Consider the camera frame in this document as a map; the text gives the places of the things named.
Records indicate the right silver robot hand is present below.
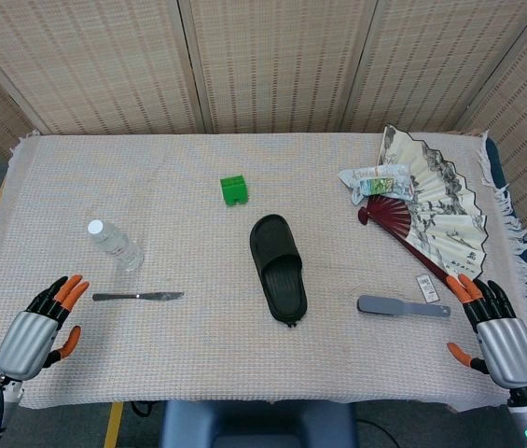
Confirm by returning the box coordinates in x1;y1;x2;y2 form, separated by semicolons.
446;273;527;389

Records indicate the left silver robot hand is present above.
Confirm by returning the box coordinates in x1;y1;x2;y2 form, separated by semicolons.
0;273;91;380

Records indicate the grey tool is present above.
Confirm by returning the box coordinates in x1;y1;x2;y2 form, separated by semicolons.
356;294;451;320

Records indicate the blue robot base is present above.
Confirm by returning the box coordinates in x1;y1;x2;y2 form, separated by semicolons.
159;399;357;448

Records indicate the small white barcode tag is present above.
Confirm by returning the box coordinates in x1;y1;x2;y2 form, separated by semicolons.
414;274;437;300

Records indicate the steel table knife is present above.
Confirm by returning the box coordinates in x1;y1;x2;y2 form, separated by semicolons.
91;291;186;302

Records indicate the clear plastic water bottle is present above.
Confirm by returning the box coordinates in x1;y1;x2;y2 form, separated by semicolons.
87;219;146;273

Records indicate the painted paper folding fan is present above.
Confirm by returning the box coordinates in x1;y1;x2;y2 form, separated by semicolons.
357;123;487;287

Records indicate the beige woven tablecloth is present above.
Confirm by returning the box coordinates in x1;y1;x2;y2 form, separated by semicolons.
0;130;527;413

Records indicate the crumpled plastic snack bag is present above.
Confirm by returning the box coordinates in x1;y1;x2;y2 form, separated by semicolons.
338;162;421;205

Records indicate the black rubber slipper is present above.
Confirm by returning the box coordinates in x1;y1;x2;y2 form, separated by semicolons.
249;213;309;329

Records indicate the green plastic block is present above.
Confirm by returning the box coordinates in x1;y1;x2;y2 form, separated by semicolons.
219;173;251;207

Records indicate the woven bamboo folding screen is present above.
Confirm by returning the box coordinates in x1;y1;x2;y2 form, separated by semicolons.
0;0;527;231

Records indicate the black cable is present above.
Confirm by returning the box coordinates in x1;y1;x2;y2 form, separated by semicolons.
130;399;160;419

